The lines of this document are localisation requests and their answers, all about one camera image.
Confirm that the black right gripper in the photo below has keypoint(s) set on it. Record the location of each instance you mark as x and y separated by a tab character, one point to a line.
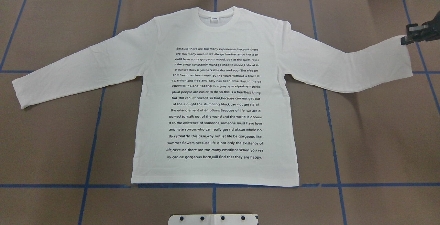
420	32

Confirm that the white long-sleeve printed t-shirt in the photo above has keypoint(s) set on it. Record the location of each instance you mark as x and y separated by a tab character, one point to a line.
214	107

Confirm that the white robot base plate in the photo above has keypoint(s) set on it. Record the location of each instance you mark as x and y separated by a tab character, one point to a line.
214	219

